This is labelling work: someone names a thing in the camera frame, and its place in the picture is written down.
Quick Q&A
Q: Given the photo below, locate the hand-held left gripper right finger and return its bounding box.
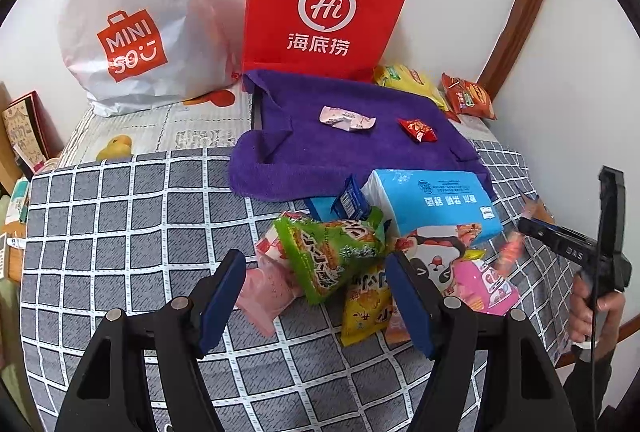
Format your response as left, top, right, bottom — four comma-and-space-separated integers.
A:
385, 252, 581, 432

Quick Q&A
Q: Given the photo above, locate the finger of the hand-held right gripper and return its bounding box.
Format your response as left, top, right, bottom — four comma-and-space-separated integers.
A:
517, 217, 597, 259

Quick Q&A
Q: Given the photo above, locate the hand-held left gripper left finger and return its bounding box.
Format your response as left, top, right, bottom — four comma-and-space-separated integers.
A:
55, 249, 248, 432

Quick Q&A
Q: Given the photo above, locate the pink snack packet orange edge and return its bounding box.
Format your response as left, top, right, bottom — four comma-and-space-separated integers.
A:
384, 302, 416, 347

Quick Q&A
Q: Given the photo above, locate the light pink snack packet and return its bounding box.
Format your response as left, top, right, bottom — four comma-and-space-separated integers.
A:
235, 257, 306, 338

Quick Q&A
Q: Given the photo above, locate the long red snack packet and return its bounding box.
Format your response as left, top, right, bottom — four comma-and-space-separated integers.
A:
497, 232, 525, 274

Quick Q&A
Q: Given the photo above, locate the pink panda snack packet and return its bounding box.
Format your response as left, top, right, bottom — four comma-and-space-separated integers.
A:
395, 222, 488, 294

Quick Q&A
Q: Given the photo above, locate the magenta snack packet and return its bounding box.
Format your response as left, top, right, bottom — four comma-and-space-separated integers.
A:
450, 257, 521, 315

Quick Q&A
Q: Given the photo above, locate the red white snack packet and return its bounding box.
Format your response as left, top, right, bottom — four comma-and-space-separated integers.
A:
255, 210, 311, 263

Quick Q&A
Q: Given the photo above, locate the green snack packet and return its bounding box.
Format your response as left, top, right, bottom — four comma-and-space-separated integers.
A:
272, 207, 391, 305

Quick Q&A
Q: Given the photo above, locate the purple towel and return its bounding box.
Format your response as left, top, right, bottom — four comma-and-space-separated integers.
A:
228, 69, 493, 205

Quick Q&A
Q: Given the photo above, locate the person's right forearm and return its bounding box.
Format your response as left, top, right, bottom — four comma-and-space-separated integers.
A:
562, 346, 640, 432

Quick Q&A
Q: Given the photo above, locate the person's right hand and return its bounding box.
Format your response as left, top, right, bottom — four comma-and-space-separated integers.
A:
567, 273, 627, 352

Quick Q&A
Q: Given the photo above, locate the yellow snack packet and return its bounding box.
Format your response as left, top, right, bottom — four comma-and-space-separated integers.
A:
341, 262, 396, 347

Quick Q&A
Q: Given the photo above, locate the blue tissue pack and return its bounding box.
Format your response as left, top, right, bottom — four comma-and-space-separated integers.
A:
304, 169, 503, 245

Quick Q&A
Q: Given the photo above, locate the grey checked bedsheet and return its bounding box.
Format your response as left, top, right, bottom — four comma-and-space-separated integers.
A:
20, 147, 581, 432

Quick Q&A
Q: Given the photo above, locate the dark blue snack packet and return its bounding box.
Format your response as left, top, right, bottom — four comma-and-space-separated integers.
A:
332, 175, 373, 220

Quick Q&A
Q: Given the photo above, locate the orange chip bag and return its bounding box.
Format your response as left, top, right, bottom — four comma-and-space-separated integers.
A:
440, 73, 498, 122

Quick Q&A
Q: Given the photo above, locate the small red snack packet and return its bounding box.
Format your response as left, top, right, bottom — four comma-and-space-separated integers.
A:
397, 117, 437, 144

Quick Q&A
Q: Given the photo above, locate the white pink candy wrapper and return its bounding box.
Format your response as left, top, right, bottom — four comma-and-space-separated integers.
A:
318, 104, 377, 133

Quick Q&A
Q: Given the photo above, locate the yellow chip bag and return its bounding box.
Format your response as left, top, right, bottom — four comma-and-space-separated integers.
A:
372, 63, 448, 110

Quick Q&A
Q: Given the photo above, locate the white green packet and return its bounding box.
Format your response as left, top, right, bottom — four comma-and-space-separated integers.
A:
6, 178, 32, 225

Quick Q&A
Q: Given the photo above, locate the white plastic shopping bag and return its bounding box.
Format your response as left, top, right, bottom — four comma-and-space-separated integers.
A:
56, 0, 238, 118

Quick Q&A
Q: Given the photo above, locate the black cable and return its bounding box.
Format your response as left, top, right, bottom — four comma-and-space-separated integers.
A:
588, 292, 599, 365

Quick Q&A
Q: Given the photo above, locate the brown wooden frame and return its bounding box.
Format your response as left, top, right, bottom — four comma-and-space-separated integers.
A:
475, 0, 561, 103

